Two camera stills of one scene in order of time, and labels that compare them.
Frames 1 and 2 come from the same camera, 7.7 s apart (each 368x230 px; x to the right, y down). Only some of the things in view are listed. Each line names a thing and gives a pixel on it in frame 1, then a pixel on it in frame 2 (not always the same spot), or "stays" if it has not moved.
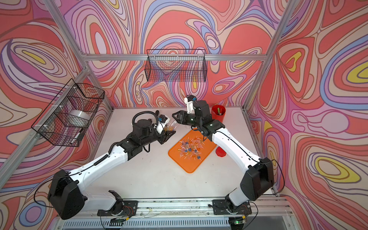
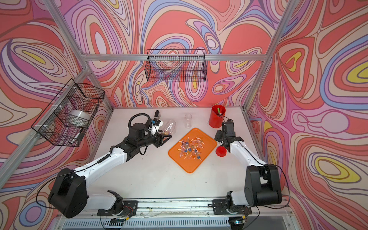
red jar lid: [220, 152] stays
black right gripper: [180, 116] → [216, 137]
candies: [191, 148] stays
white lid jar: [170, 125] stays
